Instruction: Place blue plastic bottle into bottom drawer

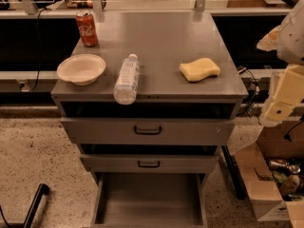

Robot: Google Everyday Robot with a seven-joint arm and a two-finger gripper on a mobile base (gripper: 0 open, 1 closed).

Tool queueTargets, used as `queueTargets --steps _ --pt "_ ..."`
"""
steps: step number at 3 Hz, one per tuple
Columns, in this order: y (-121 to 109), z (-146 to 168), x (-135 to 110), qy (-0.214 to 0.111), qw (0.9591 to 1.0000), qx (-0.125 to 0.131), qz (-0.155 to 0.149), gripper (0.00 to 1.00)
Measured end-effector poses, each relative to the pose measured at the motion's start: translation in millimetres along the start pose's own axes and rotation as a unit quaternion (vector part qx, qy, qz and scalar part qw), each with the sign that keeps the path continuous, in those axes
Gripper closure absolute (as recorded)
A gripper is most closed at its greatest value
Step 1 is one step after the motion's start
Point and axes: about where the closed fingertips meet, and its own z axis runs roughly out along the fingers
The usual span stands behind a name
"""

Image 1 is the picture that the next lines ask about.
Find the cardboard box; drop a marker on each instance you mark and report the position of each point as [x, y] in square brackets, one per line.
[266, 200]

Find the clear plastic water bottle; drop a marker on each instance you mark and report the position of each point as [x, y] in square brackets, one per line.
[126, 87]

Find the yellow sponge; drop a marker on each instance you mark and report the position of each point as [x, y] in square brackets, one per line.
[199, 70]

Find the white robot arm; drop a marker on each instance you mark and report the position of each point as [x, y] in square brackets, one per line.
[287, 39]

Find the grey metal drawer cabinet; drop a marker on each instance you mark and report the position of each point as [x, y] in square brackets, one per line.
[162, 40]

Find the middle grey drawer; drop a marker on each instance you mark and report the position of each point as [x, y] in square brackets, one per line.
[149, 163]

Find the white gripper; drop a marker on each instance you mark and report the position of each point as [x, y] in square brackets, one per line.
[293, 37]

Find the top grey drawer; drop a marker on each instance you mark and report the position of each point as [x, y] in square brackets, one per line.
[148, 131]

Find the black metal stand leg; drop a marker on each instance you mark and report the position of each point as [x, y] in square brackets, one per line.
[42, 191]

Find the red cola can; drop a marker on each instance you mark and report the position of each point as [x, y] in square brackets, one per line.
[86, 27]

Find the silver can in box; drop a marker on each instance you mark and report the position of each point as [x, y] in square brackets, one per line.
[276, 164]

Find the black cabinet leg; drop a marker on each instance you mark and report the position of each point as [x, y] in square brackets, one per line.
[234, 173]

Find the white paper bowl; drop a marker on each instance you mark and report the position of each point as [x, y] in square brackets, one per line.
[82, 69]

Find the bottom grey open drawer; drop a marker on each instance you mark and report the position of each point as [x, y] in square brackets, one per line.
[149, 200]

